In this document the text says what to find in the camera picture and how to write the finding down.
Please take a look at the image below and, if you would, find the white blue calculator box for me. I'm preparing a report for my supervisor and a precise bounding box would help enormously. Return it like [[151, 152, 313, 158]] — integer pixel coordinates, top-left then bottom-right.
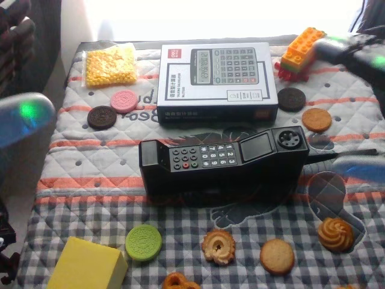
[[156, 42, 278, 126]]

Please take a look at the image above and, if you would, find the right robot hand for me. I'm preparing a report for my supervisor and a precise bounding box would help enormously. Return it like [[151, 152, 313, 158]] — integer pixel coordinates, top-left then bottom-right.
[[312, 31, 385, 185]]

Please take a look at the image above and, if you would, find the swirl butter cookie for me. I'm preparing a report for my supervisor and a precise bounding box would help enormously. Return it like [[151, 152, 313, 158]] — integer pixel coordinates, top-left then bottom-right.
[[317, 217, 355, 253]]

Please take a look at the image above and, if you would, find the yellow foam block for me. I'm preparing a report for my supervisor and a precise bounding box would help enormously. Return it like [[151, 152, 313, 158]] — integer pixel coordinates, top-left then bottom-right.
[[46, 236, 129, 289]]

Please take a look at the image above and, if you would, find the grey quilt with bear print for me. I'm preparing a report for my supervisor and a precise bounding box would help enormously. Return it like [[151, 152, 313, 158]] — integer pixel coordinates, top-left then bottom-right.
[[14, 33, 385, 289]]

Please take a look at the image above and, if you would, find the orange round sandwich cookie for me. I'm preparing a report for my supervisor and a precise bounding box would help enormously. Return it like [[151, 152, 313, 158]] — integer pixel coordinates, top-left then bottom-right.
[[301, 107, 333, 133]]

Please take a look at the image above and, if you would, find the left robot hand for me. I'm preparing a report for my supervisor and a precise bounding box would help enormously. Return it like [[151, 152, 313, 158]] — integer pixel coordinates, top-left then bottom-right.
[[0, 0, 58, 189]]

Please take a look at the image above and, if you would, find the black metal stand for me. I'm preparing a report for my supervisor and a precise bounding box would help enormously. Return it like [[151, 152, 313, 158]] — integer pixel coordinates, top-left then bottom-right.
[[0, 192, 20, 285]]

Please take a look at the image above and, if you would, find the bag of yellow beads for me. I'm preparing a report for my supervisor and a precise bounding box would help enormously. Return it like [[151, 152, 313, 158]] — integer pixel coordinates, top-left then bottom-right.
[[81, 44, 138, 89]]

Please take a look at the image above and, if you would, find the large black toy phone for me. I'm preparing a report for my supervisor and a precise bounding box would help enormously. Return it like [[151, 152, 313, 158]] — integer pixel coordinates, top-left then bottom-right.
[[138, 125, 378, 208]]

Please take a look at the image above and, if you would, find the pink sandwich cookie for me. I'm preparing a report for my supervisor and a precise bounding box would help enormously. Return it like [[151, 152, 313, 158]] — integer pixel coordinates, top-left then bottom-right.
[[109, 89, 139, 114]]

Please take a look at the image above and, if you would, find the green sandwich cookie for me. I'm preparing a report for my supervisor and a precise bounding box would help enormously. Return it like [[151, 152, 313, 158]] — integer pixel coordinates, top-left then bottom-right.
[[125, 224, 163, 263]]

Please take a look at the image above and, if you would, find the round tan biscuit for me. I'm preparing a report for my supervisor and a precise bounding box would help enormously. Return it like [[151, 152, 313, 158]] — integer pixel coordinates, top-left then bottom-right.
[[259, 238, 295, 275]]

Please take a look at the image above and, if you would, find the orange red toy brick build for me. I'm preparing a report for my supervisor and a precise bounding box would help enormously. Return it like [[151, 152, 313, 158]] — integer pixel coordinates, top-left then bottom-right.
[[274, 26, 327, 82]]

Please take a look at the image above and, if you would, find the brown pretzel cookie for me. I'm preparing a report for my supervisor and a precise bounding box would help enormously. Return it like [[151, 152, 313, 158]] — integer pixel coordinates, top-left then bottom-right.
[[162, 272, 201, 289]]

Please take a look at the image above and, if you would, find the flower ring butter cookie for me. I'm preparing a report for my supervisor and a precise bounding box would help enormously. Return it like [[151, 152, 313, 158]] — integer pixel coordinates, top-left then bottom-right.
[[201, 229, 236, 266]]

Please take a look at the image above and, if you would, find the dark brown sandwich cookie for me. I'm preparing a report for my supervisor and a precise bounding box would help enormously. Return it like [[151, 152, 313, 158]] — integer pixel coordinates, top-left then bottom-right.
[[276, 87, 307, 113], [87, 105, 117, 131]]

